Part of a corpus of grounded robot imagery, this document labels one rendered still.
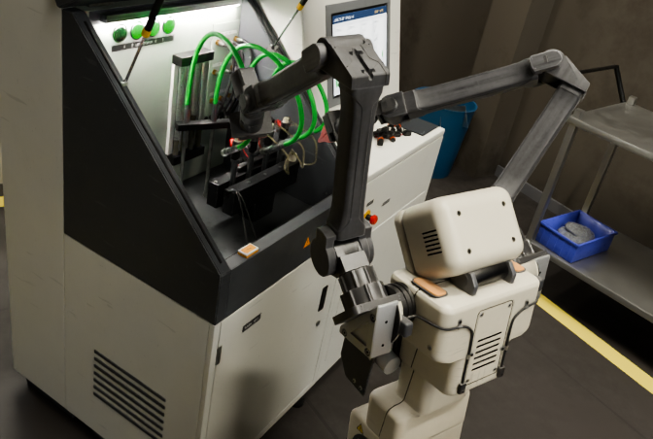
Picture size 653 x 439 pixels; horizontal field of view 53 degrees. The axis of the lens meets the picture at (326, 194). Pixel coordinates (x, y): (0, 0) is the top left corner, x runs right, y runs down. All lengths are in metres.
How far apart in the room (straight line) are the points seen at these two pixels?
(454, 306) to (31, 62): 1.28
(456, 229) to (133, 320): 1.07
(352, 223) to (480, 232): 0.24
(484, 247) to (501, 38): 3.42
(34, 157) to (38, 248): 0.31
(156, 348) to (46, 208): 0.53
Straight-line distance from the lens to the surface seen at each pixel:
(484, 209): 1.30
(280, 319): 2.08
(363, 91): 1.11
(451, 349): 1.28
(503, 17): 4.61
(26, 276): 2.34
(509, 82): 1.62
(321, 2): 2.24
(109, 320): 2.08
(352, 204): 1.20
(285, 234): 1.85
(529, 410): 3.03
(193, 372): 1.91
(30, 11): 1.90
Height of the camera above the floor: 1.93
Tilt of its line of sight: 28 degrees down
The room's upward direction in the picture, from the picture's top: 12 degrees clockwise
